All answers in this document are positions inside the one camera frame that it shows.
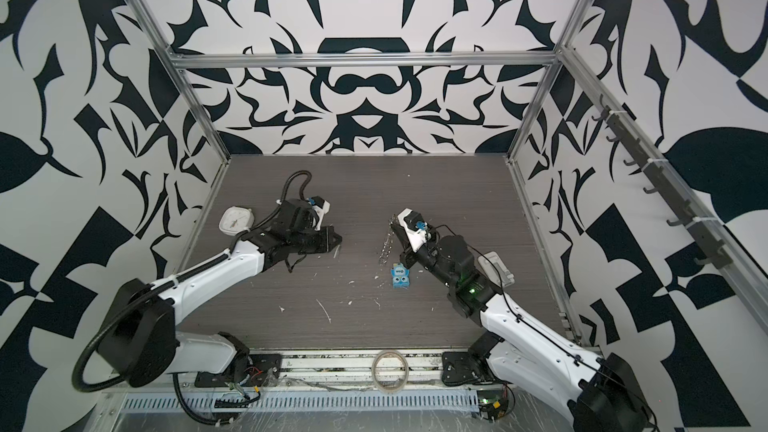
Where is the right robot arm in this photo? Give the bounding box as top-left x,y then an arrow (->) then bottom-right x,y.
390,209 -> 658,431

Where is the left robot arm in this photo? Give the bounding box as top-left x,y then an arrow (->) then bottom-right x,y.
71,170 -> 342,427

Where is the blue robot toy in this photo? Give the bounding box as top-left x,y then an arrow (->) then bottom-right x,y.
390,263 -> 410,289

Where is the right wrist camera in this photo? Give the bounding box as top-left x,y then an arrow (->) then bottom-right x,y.
397,208 -> 430,252

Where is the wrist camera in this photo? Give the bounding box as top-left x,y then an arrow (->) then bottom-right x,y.
397,208 -> 430,252
307,196 -> 330,231

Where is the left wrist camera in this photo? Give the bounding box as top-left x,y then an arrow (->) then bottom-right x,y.
307,196 -> 330,231

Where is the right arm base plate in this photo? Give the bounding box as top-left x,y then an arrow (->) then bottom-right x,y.
440,351 -> 498,387

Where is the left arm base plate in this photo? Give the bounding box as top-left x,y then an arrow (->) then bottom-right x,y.
239,353 -> 283,388

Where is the white cable duct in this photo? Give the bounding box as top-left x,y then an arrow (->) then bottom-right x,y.
119,389 -> 481,414

